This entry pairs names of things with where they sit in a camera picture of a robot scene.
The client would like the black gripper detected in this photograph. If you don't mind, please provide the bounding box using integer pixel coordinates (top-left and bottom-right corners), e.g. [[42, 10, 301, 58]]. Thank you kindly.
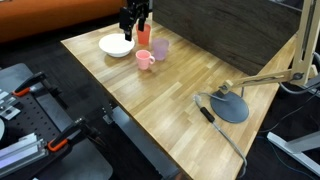
[[119, 0, 150, 42]]

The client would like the pink cup with handle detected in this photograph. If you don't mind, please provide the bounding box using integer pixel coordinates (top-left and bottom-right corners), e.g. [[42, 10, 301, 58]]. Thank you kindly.
[[134, 49, 157, 71]]

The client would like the red plastic cup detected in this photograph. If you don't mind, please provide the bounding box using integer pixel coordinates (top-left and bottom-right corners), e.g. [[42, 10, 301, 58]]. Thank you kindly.
[[135, 22, 152, 47]]

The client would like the white bowl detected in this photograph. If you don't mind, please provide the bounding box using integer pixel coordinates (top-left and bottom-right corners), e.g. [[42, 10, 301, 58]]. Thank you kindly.
[[98, 32, 136, 59]]

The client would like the purple plastic cup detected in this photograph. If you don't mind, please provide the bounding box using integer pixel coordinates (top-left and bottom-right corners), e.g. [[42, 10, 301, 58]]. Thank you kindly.
[[151, 37, 170, 62]]

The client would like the orange floor mat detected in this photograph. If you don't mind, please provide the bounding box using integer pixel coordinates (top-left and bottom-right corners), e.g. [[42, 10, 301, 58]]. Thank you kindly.
[[0, 0, 128, 44]]

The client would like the dark wooden board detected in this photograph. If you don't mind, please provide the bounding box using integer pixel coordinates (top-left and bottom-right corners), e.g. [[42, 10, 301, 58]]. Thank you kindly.
[[152, 0, 303, 76]]

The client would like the wooden desk lamp grey base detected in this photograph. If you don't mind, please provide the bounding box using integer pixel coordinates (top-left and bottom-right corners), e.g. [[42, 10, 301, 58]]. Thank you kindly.
[[209, 0, 320, 125]]

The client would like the black metal platform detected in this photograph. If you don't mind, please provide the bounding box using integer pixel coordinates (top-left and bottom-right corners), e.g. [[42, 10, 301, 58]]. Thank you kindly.
[[0, 62, 114, 180]]

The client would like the white machine housing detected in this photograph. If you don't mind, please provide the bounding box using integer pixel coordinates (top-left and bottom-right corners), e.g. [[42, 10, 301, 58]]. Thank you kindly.
[[0, 117, 6, 141]]

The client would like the grey metal stand foot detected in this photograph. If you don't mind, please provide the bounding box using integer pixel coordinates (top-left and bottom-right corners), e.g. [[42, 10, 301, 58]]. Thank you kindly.
[[266, 130, 320, 177]]

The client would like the grey lamp cable black switch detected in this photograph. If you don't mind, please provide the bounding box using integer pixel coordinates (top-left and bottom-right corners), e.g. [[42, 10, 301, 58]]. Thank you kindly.
[[192, 93, 249, 180]]

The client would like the grey metal table frame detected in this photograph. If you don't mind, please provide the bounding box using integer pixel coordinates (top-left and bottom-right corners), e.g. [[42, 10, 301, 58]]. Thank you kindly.
[[102, 104, 184, 180]]

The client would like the black clamp orange handle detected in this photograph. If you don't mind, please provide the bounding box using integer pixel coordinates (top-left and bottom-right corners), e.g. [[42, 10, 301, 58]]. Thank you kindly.
[[46, 116, 101, 153], [12, 71, 49, 98]]

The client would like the aluminium bracket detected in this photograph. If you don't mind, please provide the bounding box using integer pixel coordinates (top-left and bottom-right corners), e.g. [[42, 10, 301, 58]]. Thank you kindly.
[[0, 88, 22, 121]]

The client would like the aluminium extrusion rail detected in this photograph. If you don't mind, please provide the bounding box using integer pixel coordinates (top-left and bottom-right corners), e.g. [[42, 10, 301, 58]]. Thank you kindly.
[[0, 132, 46, 176]]

